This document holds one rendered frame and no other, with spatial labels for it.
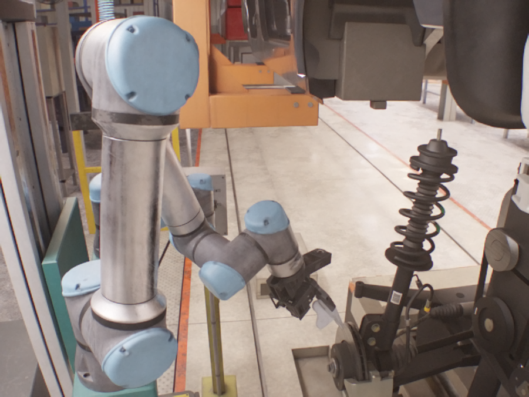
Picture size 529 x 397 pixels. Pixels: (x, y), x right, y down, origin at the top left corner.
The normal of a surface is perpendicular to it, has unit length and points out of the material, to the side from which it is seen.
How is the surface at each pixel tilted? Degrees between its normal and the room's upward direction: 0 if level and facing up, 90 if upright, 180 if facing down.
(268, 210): 25
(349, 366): 48
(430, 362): 9
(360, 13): 111
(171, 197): 99
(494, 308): 90
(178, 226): 105
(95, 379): 73
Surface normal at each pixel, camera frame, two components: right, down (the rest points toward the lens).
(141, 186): 0.52, 0.31
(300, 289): -0.32, -0.73
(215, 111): 0.12, 0.39
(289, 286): 0.73, 0.21
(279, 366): 0.00, -0.92
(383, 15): 0.11, 0.69
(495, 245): -0.99, 0.04
